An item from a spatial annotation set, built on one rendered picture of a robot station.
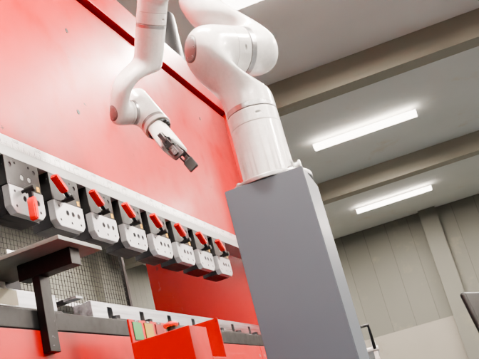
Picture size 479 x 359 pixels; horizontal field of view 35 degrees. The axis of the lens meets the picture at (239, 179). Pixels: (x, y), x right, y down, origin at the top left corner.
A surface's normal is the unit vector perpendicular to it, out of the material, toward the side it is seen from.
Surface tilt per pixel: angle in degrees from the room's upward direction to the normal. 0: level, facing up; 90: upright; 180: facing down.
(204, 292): 90
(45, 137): 90
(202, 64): 125
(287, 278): 90
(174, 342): 90
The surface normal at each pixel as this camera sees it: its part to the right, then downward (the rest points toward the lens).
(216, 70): -0.39, 0.52
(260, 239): -0.29, -0.26
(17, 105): 0.90, -0.33
